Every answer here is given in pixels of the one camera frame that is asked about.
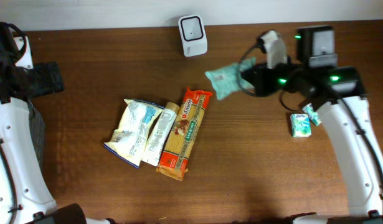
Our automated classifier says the white barcode scanner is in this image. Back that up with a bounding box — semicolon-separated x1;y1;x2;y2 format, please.
178;15;208;57

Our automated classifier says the red spaghetti packet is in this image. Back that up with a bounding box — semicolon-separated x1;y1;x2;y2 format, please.
156;89;213;181

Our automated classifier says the small teal tissue pack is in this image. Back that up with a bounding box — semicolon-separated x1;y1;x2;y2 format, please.
290;114;311;138

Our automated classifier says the white tube with beige cap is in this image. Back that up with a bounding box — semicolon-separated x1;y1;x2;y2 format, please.
142;102;180;166

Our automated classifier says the mint green wet wipes pack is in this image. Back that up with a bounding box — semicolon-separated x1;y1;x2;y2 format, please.
205;57;256;100

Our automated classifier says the grey plastic mesh basket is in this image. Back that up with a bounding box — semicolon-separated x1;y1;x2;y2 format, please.
27;101;45;169

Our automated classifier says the white blue printed bag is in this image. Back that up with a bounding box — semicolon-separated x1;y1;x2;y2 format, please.
103;99;164;168

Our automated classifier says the black right camera cable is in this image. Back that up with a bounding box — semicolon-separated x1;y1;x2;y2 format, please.
236;42;267;98

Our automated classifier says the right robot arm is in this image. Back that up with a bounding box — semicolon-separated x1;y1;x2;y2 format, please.
237;26;383;223

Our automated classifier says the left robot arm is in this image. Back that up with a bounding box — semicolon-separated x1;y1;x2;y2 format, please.
0;22;96;224

